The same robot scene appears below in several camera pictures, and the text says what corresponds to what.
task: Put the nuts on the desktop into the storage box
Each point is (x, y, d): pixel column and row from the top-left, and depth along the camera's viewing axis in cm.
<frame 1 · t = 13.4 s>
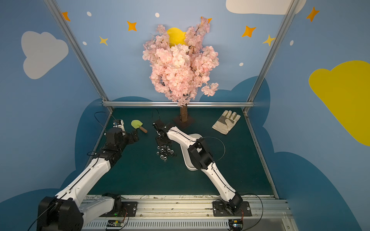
left hand: (128, 130, 83), fingers open
right hand: (162, 141, 101), fingers open
grey work glove: (226, 121, 117), on the table
steel nut pile front: (162, 157, 95), on the table
steel nut pile left: (158, 152, 98), on the table
steel nut pile right: (171, 152, 97), on the table

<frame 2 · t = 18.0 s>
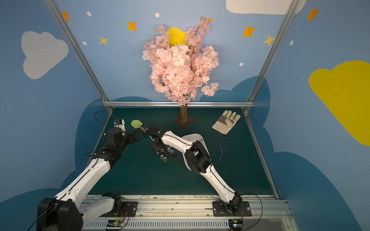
left hand: (129, 129, 83), fingers open
right hand: (159, 144, 98), fingers closed
the named things where they were.

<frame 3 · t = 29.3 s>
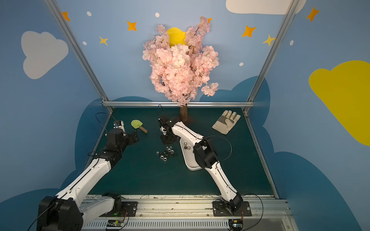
left hand: (128, 131, 84), fingers open
right hand: (168, 141, 97), fingers open
the named things where they were.

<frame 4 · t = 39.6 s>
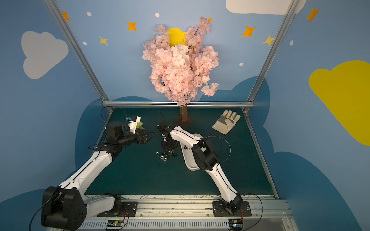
left hand: (150, 130, 80), fingers open
right hand: (169, 148, 97), fingers open
the named things where they were.

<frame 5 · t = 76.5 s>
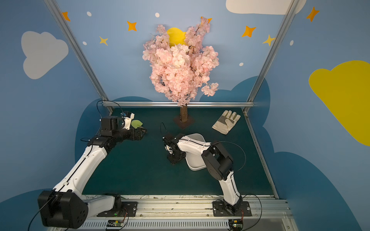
left hand: (139, 127, 81), fingers open
right hand: (176, 159, 91), fingers open
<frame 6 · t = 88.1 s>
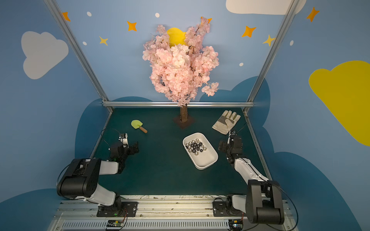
left hand: (130, 141, 95), fingers open
right hand: (230, 141, 91), fingers open
